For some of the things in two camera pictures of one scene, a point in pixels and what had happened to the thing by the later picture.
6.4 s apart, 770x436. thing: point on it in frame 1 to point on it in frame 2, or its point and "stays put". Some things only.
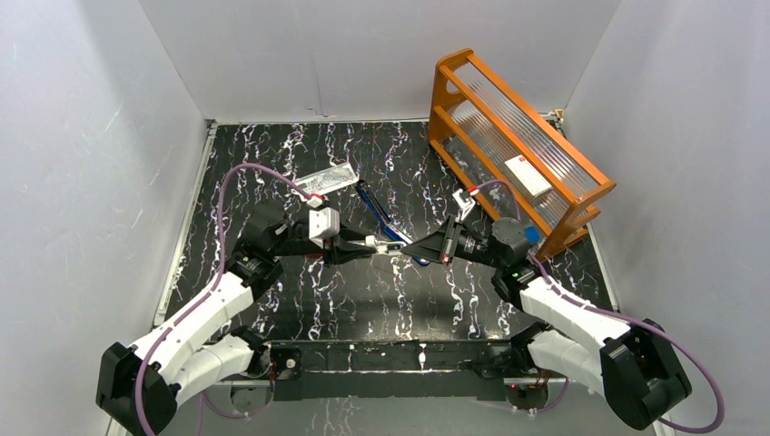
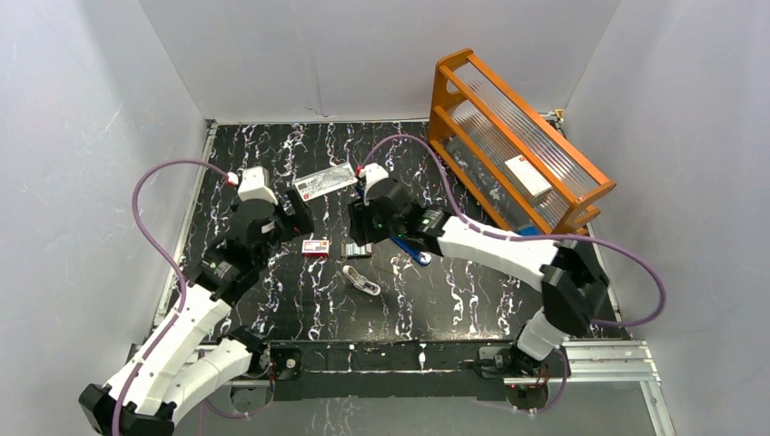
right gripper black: x=436 y=246 to x=360 y=214
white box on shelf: x=531 y=183 stays put
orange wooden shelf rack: x=515 y=163 stays put
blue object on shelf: x=532 y=234 stays put
